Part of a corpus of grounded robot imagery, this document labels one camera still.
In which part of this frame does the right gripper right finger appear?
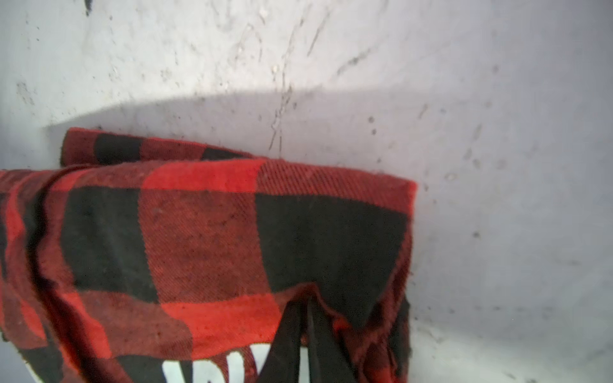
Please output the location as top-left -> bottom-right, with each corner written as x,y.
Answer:
306,298 -> 356,383

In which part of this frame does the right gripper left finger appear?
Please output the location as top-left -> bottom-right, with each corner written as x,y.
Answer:
257,302 -> 303,383

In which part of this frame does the red black plaid shirt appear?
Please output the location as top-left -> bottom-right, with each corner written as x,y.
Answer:
1,128 -> 417,382

